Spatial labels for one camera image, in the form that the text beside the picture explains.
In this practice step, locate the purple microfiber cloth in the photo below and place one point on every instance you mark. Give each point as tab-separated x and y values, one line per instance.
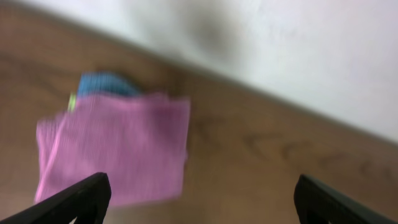
139	142

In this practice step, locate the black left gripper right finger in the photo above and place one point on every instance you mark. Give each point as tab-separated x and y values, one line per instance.
316	202

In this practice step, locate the blue folded cloth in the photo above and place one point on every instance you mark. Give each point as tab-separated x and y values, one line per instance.
108	82

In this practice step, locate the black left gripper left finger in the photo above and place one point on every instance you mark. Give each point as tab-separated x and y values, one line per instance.
84	202

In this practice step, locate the green folded cloth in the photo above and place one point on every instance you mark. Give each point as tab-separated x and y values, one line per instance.
71	102

